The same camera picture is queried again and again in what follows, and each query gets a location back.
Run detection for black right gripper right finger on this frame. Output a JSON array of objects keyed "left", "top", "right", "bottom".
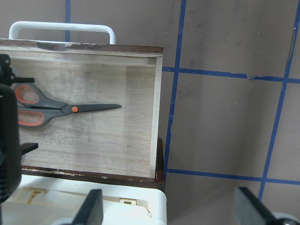
[{"left": 234, "top": 187, "right": 300, "bottom": 225}]

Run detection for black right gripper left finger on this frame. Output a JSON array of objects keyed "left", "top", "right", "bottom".
[{"left": 51, "top": 189, "right": 104, "bottom": 225}]

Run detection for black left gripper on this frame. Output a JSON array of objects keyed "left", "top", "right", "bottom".
[{"left": 0, "top": 53, "right": 39, "bottom": 203}]

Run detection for grey orange scissors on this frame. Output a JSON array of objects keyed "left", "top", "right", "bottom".
[{"left": 14, "top": 83, "right": 122, "bottom": 128}]

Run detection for brown wooden drawer cabinet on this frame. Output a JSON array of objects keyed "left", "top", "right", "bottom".
[{"left": 0, "top": 39, "right": 164, "bottom": 190}]

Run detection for white drawer handle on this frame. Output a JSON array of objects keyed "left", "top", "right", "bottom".
[{"left": 8, "top": 21, "right": 116, "bottom": 45}]

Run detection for white plastic tray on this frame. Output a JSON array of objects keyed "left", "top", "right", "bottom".
[{"left": 0, "top": 175, "right": 167, "bottom": 225}]

